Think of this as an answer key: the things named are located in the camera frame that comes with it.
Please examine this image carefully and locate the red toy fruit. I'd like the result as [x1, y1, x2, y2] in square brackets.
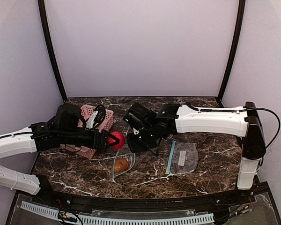
[107, 131, 126, 150]

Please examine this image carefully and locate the zip bag with blue zipper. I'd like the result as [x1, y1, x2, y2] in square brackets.
[111, 148, 136, 180]

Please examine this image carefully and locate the pink perforated plastic basket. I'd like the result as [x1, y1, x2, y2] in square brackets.
[60, 105, 115, 158]

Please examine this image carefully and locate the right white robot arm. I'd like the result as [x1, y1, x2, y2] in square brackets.
[123, 102, 269, 190]

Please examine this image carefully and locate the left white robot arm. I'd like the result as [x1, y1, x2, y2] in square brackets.
[0, 104, 120, 195]

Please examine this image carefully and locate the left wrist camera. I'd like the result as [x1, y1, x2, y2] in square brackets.
[86, 105, 106, 129]

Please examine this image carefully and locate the white slotted cable duct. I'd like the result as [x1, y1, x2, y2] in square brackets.
[20, 201, 214, 225]

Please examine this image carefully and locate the black front table rail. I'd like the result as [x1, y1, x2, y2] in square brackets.
[33, 183, 258, 214]

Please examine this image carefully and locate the left black frame post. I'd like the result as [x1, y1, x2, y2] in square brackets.
[37, 0, 68, 103]

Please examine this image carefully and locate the black frame post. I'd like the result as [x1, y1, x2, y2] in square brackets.
[37, 0, 68, 103]
[216, 0, 246, 104]

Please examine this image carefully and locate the right black frame post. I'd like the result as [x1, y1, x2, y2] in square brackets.
[216, 0, 246, 104]

